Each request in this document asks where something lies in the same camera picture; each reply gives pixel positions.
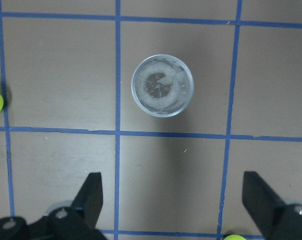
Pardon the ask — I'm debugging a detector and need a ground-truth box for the front Wilson tennis ball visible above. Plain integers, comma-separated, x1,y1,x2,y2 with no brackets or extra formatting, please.
223,234,246,240

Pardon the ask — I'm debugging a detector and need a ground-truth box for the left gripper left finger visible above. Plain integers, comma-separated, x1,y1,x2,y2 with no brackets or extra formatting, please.
71,172,103,229

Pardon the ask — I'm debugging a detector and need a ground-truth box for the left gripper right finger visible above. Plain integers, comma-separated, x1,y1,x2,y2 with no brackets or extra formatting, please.
241,171,296,240

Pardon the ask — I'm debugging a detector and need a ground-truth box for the clear tennis ball can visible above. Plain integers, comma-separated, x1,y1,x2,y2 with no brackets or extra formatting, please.
131,54,195,118

